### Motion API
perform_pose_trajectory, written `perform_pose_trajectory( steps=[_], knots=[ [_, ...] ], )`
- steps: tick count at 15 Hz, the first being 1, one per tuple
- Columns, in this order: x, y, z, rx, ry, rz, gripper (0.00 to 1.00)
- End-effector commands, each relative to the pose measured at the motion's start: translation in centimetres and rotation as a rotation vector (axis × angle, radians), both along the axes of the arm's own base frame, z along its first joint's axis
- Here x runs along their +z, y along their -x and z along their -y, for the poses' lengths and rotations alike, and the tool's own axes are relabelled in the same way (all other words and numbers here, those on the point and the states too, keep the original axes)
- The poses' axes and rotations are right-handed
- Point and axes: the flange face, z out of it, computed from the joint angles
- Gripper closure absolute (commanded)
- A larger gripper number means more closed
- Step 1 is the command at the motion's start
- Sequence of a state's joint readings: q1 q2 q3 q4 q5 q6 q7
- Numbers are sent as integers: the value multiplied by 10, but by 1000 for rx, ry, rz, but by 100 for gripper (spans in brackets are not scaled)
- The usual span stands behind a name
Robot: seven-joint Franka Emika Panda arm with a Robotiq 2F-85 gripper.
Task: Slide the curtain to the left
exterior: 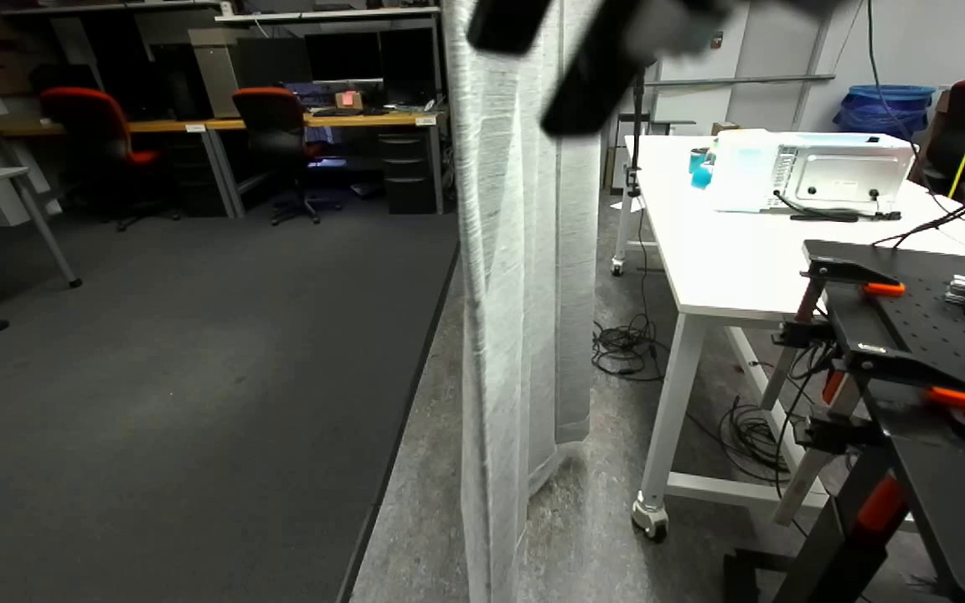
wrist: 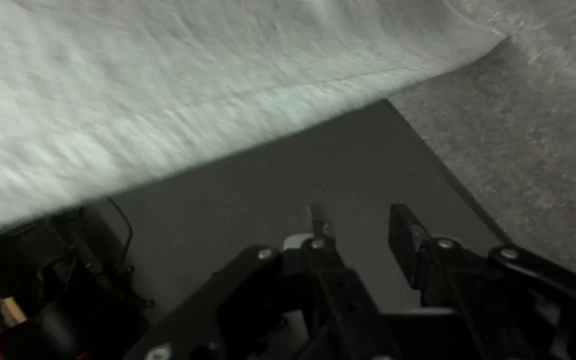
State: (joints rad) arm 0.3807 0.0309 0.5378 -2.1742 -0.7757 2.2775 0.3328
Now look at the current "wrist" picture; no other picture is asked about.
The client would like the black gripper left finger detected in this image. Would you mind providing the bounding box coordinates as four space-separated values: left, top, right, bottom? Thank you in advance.
124 201 396 360

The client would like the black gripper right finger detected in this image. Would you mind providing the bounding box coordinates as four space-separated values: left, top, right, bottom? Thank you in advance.
388 201 576 360

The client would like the white-grey fabric curtain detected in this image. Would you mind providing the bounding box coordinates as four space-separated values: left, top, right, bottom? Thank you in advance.
0 0 511 236

